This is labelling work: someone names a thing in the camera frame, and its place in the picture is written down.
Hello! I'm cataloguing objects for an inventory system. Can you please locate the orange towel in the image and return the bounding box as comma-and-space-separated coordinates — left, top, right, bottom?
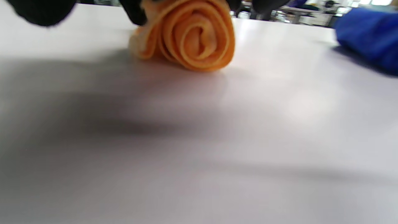
128, 0, 236, 72

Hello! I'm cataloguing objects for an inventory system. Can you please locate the blue towel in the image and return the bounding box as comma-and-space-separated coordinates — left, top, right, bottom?
334, 8, 398, 76

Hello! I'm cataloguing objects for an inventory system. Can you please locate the person's right hand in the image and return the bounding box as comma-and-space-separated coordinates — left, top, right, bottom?
6, 0, 291, 27

